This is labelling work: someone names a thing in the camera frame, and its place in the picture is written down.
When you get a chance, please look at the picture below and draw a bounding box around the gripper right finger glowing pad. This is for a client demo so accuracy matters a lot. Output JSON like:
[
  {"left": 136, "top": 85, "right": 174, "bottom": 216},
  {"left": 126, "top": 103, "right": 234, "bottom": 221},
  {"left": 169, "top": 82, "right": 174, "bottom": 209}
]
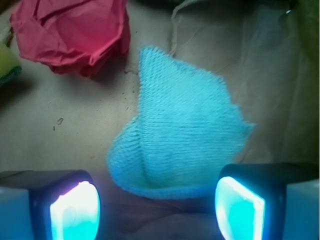
[{"left": 214, "top": 163, "right": 320, "bottom": 240}]

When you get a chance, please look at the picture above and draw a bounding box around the light blue cloth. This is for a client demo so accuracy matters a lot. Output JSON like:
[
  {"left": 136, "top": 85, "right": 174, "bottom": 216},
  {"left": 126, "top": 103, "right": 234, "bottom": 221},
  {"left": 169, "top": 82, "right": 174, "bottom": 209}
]
[{"left": 107, "top": 46, "right": 255, "bottom": 200}]

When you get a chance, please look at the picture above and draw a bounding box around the crumpled red paper ball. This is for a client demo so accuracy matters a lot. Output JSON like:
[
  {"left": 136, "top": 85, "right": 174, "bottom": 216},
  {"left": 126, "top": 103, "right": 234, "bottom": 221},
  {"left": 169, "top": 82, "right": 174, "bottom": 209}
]
[{"left": 9, "top": 0, "right": 131, "bottom": 77}]

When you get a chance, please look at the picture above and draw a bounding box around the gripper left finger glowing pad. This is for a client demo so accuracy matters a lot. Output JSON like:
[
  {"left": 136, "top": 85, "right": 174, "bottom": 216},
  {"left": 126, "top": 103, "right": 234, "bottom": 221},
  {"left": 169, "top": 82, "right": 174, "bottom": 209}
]
[{"left": 0, "top": 170, "right": 101, "bottom": 240}]

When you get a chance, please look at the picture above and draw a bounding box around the brown paper bag tray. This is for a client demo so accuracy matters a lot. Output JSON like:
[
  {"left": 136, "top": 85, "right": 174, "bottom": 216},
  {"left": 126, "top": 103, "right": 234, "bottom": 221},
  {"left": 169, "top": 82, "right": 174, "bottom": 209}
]
[{"left": 0, "top": 0, "right": 320, "bottom": 240}]

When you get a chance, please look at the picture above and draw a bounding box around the yellow sponge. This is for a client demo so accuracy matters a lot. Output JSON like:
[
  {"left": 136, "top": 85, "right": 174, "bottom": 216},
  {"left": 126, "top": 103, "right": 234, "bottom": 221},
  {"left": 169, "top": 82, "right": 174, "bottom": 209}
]
[{"left": 0, "top": 42, "right": 22, "bottom": 87}]

